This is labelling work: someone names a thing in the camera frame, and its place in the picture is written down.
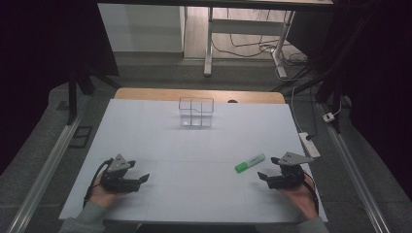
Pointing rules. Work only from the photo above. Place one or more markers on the green highlighter pen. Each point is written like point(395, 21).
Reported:
point(250, 162)

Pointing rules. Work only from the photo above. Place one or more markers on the person's right hand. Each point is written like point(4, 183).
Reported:
point(302, 200)

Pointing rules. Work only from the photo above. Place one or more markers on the white cabinet panel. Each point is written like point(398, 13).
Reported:
point(142, 27)

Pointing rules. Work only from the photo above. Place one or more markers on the wooden table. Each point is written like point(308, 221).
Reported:
point(145, 93)

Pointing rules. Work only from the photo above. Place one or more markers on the small white adapter box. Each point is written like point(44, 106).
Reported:
point(328, 117)

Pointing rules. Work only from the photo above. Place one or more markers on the aluminium rail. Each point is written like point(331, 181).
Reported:
point(353, 174)
point(48, 168)

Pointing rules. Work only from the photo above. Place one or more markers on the clear acrylic organizer box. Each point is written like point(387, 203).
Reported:
point(196, 113)

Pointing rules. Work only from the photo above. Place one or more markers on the white power strip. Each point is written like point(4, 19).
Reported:
point(310, 145)

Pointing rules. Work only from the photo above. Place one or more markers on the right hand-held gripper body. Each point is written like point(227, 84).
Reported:
point(291, 176)

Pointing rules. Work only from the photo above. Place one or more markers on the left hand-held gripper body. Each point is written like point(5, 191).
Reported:
point(118, 165)

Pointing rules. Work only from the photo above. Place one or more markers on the dark table grommet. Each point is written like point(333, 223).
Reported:
point(232, 101)

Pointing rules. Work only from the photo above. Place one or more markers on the black rectangular floor frame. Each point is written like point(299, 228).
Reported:
point(81, 136)

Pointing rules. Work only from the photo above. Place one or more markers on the dark curtain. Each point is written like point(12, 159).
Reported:
point(35, 64)
point(382, 81)

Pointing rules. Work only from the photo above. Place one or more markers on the person's left hand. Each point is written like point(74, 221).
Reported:
point(102, 195)

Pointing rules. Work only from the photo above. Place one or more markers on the white desk frame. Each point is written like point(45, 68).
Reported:
point(246, 26)

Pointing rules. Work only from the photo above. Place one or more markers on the white board sheet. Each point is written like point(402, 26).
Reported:
point(200, 181)

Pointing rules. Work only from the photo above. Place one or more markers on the black metal stand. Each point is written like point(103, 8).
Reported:
point(333, 81)
point(73, 97)

